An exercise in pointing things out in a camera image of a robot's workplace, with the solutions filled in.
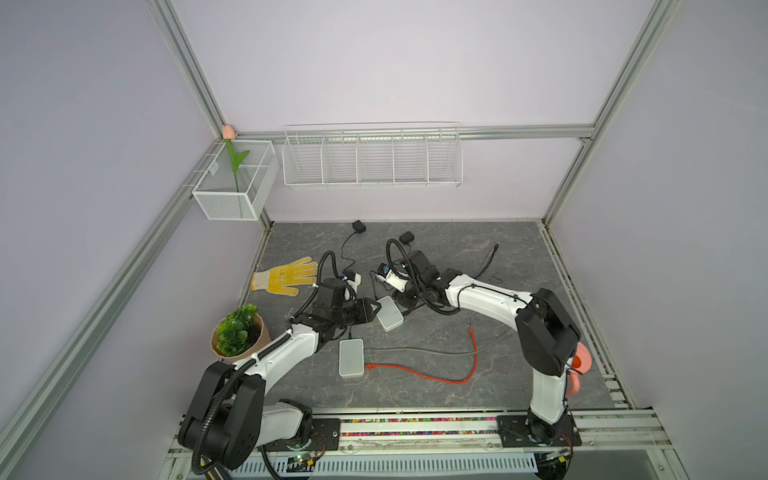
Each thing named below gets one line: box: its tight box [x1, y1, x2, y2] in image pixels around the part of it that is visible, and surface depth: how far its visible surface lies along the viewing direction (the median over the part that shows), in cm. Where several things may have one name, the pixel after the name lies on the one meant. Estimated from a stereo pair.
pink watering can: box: [566, 342, 592, 396], surface depth 75 cm
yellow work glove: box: [250, 257, 317, 295], surface depth 106 cm
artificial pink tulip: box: [222, 125, 250, 193], surface depth 92 cm
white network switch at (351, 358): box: [338, 338, 365, 378], surface depth 86 cm
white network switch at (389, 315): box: [371, 295, 404, 332], surface depth 94 cm
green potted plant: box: [210, 303, 271, 364], surface depth 78 cm
